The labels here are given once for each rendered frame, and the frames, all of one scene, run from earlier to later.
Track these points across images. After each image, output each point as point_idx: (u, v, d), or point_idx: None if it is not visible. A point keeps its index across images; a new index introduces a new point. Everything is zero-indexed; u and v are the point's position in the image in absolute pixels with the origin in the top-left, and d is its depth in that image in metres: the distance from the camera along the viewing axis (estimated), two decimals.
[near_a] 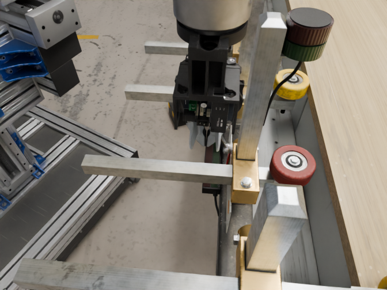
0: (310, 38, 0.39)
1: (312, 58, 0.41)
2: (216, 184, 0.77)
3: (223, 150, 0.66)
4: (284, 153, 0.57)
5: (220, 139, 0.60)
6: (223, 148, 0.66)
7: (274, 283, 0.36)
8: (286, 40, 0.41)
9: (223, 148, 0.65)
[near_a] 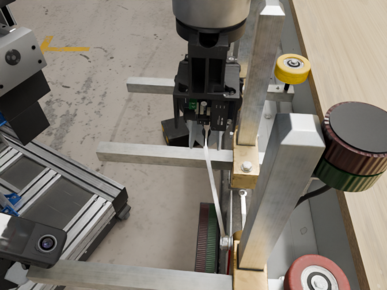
0: (366, 167, 0.22)
1: (364, 189, 0.25)
2: (212, 272, 0.61)
3: (220, 241, 0.49)
4: (304, 270, 0.41)
5: (217, 203, 0.48)
6: (220, 241, 0.50)
7: None
8: (322, 159, 0.25)
9: (220, 238, 0.49)
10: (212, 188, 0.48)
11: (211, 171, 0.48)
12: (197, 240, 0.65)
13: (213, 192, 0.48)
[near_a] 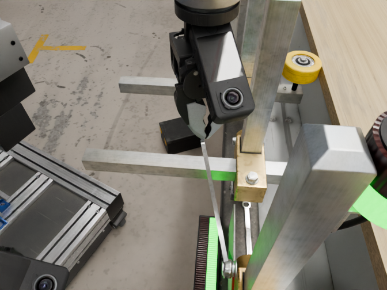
0: None
1: None
2: None
3: (222, 267, 0.42)
4: None
5: (219, 220, 0.42)
6: (222, 267, 0.43)
7: None
8: (368, 189, 0.18)
9: (223, 263, 0.42)
10: (212, 202, 0.43)
11: (211, 182, 0.43)
12: (196, 259, 0.58)
13: (214, 207, 0.43)
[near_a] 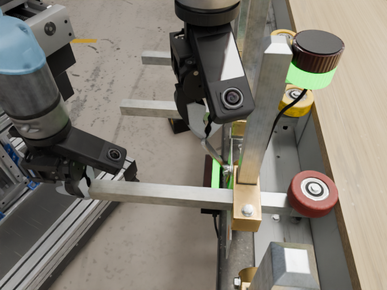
0: (318, 65, 0.35)
1: (320, 86, 0.38)
2: None
3: (223, 172, 0.62)
4: (303, 180, 0.54)
5: (219, 164, 0.56)
6: (223, 170, 0.62)
7: None
8: (292, 66, 0.37)
9: (223, 171, 0.62)
10: (215, 160, 0.54)
11: (212, 156, 0.51)
12: (203, 182, 0.78)
13: (216, 161, 0.54)
